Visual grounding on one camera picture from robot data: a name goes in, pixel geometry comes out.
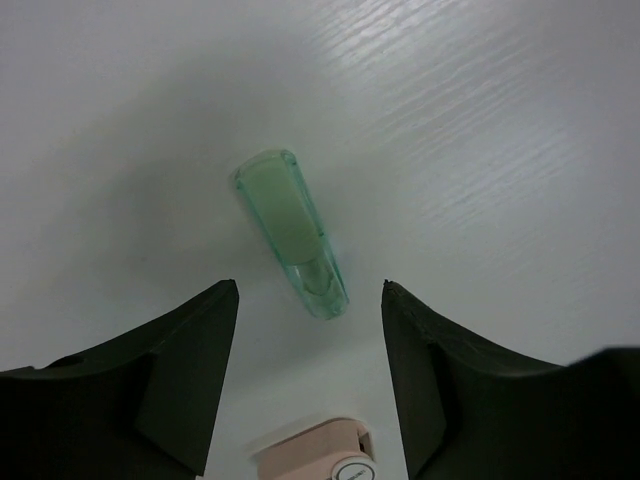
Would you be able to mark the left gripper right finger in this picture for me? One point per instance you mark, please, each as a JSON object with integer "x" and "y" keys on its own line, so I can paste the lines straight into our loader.
{"x": 469, "y": 408}

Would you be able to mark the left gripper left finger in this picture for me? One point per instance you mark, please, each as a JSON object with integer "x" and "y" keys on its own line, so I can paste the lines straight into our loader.
{"x": 142, "y": 405}

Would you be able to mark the pink mini stapler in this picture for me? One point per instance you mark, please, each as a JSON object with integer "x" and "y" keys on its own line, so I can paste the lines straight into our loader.
{"x": 334, "y": 448}

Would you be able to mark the green highlighter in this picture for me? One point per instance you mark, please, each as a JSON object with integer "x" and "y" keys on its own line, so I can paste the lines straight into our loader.
{"x": 273, "y": 189}

